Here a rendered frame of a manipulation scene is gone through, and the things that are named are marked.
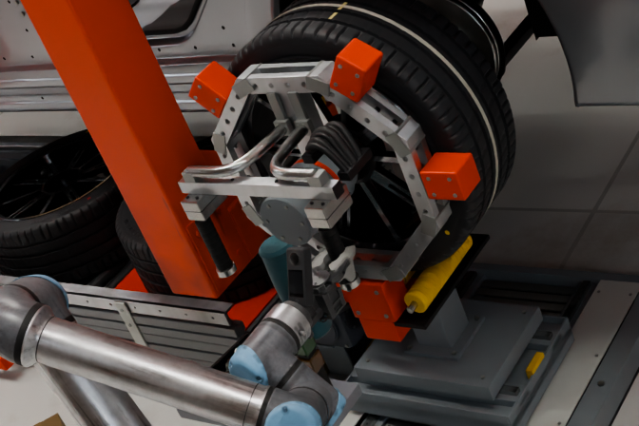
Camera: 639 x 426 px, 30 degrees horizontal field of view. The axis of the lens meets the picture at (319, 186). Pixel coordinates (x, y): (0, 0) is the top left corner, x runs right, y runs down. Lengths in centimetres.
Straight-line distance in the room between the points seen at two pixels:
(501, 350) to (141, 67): 110
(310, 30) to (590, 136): 181
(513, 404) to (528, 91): 185
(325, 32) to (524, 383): 103
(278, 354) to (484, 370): 85
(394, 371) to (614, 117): 153
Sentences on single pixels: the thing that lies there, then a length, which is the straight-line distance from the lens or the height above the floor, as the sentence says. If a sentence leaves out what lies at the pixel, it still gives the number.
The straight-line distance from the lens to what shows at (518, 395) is 293.
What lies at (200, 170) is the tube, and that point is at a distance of 251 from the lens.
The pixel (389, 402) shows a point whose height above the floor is 15.
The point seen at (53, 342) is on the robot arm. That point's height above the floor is 103.
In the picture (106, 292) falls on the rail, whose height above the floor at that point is 39.
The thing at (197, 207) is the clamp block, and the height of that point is 94.
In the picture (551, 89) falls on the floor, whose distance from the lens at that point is 448.
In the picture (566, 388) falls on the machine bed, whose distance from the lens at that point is 304.
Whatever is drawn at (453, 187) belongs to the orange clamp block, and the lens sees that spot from 242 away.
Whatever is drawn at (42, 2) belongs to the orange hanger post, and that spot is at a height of 137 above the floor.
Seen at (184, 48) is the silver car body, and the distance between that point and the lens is 338.
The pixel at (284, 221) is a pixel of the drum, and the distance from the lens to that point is 252.
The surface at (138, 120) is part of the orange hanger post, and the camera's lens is 280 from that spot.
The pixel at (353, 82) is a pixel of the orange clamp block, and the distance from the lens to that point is 238.
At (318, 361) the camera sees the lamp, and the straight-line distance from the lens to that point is 254.
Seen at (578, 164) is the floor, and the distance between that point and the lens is 399.
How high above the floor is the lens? 208
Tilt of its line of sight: 28 degrees down
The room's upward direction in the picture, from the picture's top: 23 degrees counter-clockwise
